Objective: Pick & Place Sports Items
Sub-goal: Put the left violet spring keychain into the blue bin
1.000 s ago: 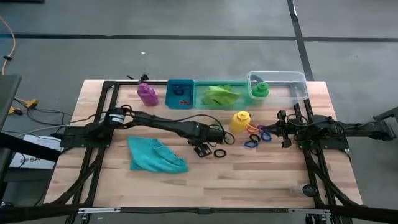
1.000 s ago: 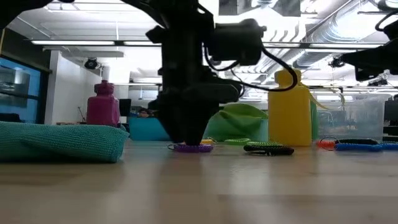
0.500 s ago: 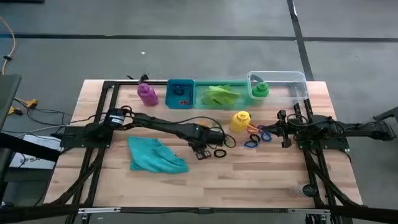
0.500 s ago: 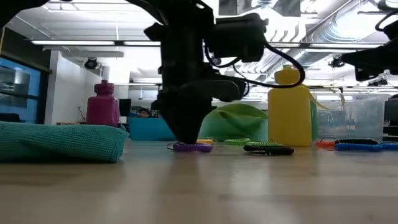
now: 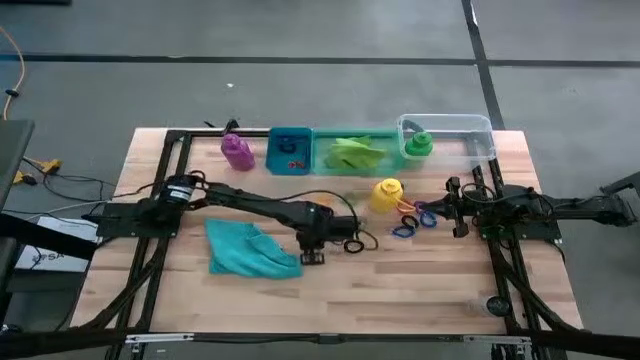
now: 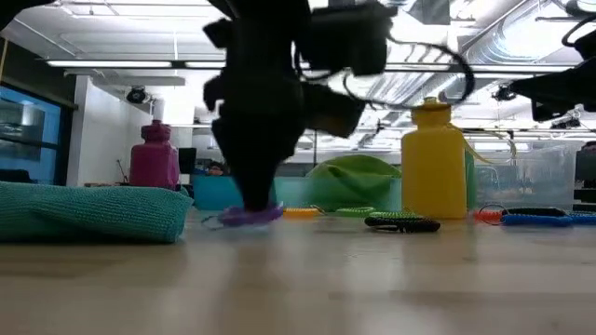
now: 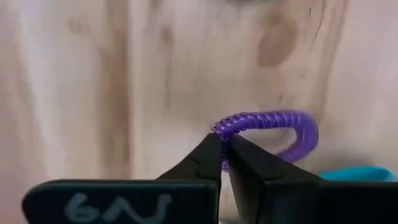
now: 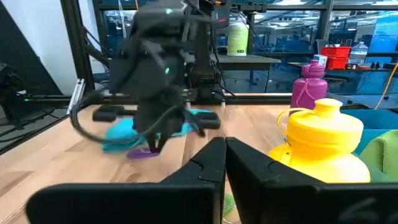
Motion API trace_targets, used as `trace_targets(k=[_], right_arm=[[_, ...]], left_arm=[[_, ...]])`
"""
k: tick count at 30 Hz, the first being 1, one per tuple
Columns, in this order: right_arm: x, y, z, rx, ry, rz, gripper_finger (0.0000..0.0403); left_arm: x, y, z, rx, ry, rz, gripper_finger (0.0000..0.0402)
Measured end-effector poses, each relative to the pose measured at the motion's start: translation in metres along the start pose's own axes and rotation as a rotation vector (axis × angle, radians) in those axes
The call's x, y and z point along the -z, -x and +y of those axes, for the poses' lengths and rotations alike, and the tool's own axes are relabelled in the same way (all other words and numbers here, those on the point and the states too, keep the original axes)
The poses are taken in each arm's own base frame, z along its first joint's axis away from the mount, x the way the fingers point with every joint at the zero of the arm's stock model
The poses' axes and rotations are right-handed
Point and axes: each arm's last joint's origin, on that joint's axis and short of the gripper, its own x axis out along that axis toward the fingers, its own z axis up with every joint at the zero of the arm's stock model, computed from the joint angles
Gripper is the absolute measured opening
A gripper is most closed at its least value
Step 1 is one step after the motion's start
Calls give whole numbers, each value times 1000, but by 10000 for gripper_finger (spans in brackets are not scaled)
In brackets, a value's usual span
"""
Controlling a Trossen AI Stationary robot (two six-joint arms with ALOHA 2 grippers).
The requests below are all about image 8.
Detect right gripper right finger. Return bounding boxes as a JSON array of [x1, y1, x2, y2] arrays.
[[226, 136, 398, 224]]

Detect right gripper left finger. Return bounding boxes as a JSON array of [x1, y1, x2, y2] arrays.
[[26, 136, 227, 224]]

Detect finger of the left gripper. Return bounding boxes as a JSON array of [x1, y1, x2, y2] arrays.
[[156, 132, 169, 154], [145, 133, 158, 154]]

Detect purple coil hair band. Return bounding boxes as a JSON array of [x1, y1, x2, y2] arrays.
[[126, 147, 162, 161]]

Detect teal microfibre cloth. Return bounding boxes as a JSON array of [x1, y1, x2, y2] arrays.
[[101, 108, 215, 154]]

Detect yellow sports bottle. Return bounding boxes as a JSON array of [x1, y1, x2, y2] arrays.
[[269, 98, 372, 184]]

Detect green coil hair band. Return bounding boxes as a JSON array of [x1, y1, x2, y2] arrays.
[[222, 194, 238, 224]]

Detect green microfibre cloth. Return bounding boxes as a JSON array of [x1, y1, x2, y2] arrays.
[[359, 129, 398, 183]]

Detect magenta sports bottle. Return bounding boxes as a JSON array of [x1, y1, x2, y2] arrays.
[[290, 59, 329, 110]]

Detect teal plastic bin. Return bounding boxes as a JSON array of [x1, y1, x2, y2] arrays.
[[353, 128, 398, 184]]

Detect grey background table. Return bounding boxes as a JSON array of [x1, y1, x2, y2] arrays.
[[216, 54, 282, 72]]

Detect white green wipes canister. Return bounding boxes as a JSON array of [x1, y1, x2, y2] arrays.
[[226, 22, 250, 57]]

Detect blue plastic bin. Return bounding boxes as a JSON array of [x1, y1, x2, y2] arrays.
[[340, 108, 398, 131]]

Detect small white box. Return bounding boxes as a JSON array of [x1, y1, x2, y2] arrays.
[[313, 54, 328, 67]]

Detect red storage bin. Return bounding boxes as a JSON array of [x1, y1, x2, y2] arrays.
[[320, 46, 353, 70]]

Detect clear water bottle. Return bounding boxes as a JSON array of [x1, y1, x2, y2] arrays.
[[348, 41, 369, 65]]

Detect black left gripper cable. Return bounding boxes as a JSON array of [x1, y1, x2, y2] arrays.
[[70, 91, 189, 146]]

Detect yellow extension cable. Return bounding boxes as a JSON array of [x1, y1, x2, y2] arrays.
[[374, 61, 398, 110]]

